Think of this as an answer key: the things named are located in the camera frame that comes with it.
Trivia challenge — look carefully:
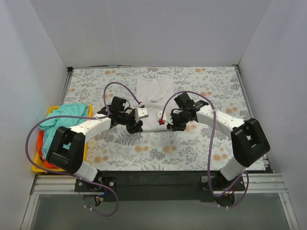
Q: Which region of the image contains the floral table cloth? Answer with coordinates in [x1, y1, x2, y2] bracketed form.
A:
[64, 67, 250, 171]

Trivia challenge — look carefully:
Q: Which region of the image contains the white t shirt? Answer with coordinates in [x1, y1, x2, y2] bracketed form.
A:
[136, 77, 174, 132]

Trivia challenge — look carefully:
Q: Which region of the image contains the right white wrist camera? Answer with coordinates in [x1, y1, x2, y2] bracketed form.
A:
[156, 111, 173, 125]

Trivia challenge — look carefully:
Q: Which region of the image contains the orange t shirt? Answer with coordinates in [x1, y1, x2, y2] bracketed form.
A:
[36, 130, 58, 169]

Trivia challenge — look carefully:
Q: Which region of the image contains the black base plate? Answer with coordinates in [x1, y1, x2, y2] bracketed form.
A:
[74, 170, 247, 202]

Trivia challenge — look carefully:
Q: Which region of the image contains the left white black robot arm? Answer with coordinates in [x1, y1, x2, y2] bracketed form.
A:
[46, 97, 148, 192]

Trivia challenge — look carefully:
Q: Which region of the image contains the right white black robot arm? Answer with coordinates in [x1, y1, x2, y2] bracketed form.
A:
[157, 91, 271, 191]

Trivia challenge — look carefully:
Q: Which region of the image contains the aluminium frame rail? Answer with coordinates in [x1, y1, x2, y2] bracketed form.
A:
[31, 173, 287, 194]

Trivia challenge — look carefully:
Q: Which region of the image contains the yellow plastic bin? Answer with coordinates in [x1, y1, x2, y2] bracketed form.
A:
[32, 105, 94, 173]

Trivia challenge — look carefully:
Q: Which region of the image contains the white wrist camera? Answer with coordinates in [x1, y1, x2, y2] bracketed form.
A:
[135, 107, 149, 122]
[156, 111, 173, 125]

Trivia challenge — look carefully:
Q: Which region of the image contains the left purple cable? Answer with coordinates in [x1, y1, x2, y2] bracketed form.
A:
[25, 81, 146, 218]

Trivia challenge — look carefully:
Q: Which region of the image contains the teal t shirt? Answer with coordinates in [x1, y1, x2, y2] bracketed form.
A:
[38, 103, 89, 156]

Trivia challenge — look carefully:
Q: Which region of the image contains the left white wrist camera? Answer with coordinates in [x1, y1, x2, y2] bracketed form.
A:
[135, 107, 149, 122]

